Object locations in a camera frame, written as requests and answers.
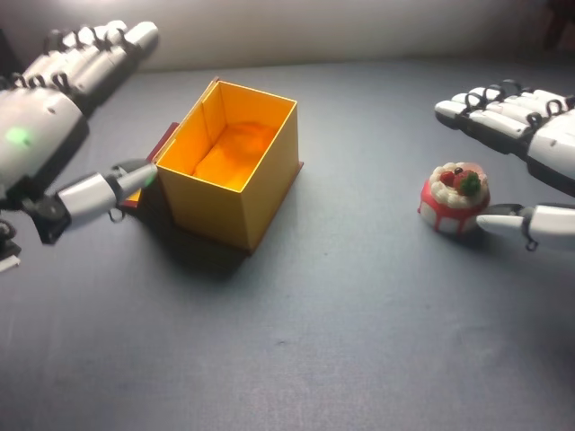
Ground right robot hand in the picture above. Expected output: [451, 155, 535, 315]
[434, 79, 575, 252]

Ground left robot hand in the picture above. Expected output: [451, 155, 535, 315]
[0, 20, 161, 246]

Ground small red white object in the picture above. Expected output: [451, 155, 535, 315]
[417, 160, 491, 238]

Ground yellow box with red cover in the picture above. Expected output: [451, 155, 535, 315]
[120, 76, 305, 258]

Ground white backdrop sheet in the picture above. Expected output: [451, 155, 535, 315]
[0, 0, 575, 75]

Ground grey table cloth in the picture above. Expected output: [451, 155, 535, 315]
[0, 57, 575, 431]

